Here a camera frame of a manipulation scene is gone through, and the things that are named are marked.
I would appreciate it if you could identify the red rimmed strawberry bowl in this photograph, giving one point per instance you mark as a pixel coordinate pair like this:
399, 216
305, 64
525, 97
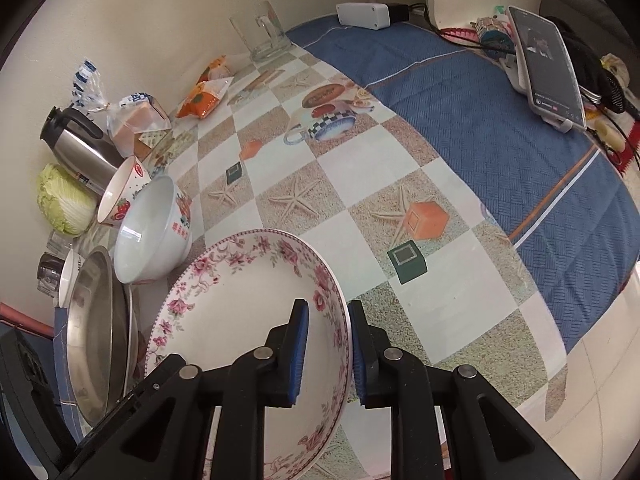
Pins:
125, 185

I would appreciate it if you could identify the clear glass mug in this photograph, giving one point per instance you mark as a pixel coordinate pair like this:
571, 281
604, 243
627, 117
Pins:
261, 31

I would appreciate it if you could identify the orange snack packet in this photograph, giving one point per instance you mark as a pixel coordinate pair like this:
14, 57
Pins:
217, 69
204, 98

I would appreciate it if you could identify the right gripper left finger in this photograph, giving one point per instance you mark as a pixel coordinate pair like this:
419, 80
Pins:
288, 343

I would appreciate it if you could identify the white power adapter box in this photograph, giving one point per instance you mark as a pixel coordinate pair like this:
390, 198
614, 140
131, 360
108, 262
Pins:
372, 16

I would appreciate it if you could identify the sliced bread in bag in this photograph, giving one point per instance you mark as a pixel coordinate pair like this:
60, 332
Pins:
135, 123

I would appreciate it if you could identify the pink foam tube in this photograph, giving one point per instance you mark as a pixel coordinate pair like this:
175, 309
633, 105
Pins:
24, 322

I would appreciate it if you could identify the orange snack packet back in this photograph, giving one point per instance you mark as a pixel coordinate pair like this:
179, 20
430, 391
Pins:
217, 69

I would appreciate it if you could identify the pink floral plate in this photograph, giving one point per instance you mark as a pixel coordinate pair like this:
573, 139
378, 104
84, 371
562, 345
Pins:
227, 301

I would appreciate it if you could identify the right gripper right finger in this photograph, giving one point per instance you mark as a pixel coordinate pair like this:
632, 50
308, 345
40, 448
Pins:
371, 373

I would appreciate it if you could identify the stainless steel thermos jug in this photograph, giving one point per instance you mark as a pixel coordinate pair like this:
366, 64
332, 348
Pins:
81, 147

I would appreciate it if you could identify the checkered plastic table cover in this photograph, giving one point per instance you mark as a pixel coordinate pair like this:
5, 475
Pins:
296, 146

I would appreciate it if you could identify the napa cabbage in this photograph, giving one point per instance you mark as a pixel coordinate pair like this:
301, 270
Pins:
66, 204

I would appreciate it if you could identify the blue quilted tablecloth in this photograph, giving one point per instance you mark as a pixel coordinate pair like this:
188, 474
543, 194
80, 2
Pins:
566, 209

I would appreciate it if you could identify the orange snack packet front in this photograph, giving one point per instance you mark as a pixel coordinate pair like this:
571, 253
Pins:
204, 98

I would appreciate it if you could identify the stainless steel round plate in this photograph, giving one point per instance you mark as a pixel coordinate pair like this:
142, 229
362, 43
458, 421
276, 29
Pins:
99, 350

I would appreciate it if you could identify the small white cup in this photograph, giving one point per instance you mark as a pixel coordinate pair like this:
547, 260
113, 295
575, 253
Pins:
70, 269

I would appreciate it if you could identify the white bowl red characters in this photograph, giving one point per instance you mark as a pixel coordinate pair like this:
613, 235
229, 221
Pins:
155, 236

